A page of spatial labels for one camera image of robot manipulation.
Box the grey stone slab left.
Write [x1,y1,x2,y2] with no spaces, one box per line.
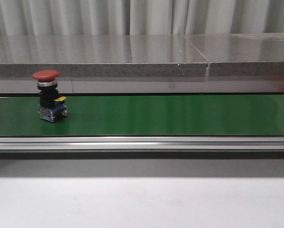
[0,35,207,79]

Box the grey stone slab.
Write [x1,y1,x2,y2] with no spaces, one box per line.
[185,33,284,80]
[0,35,207,79]

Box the white base panel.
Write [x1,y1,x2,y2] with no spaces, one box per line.
[0,76,284,95]

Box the green conveyor belt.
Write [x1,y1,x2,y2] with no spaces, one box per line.
[0,95,284,136]

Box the grey stone slab right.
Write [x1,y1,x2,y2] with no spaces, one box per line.
[185,33,284,80]

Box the grey curtain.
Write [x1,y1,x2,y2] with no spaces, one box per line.
[0,0,284,35]

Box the aluminium conveyor frame rail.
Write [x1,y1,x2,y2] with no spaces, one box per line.
[0,136,284,151]

